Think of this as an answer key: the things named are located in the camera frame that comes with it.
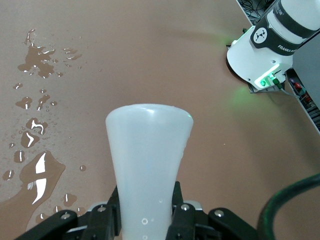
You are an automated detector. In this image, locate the brown table cover sheet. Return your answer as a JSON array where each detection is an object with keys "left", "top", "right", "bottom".
[{"left": 0, "top": 0, "right": 320, "bottom": 240}]

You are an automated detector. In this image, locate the translucent squeeze bottle orange cap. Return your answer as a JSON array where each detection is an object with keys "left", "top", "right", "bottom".
[{"left": 104, "top": 103, "right": 195, "bottom": 240}]

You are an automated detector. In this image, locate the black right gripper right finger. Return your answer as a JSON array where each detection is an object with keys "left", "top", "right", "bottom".
[{"left": 166, "top": 181, "right": 261, "bottom": 240}]

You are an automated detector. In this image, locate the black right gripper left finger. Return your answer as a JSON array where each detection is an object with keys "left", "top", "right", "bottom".
[{"left": 14, "top": 186, "right": 122, "bottom": 240}]

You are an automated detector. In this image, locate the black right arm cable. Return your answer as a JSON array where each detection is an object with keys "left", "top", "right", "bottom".
[{"left": 257, "top": 173, "right": 320, "bottom": 240}]

